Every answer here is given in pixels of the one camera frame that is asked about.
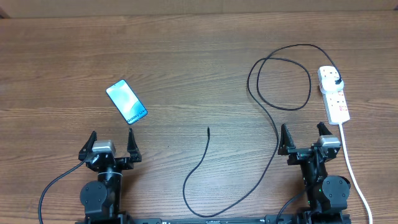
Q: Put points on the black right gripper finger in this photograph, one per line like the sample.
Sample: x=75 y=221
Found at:
x=286 y=145
x=322 y=129

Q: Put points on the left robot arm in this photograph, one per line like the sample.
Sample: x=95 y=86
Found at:
x=101 y=198

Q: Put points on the white power strip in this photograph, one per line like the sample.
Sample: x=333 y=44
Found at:
x=335 y=103

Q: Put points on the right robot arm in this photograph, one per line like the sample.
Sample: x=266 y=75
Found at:
x=327 y=195

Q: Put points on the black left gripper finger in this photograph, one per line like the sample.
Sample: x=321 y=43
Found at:
x=132 y=148
x=87 y=148

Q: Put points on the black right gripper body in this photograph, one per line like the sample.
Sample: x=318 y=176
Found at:
x=298 y=156

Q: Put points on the white USB charger plug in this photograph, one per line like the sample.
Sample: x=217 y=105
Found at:
x=329 y=85

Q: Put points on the Samsung Galaxy smartphone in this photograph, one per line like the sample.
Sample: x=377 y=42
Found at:
x=126 y=101

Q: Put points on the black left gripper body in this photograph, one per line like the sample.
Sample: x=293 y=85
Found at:
x=122 y=164

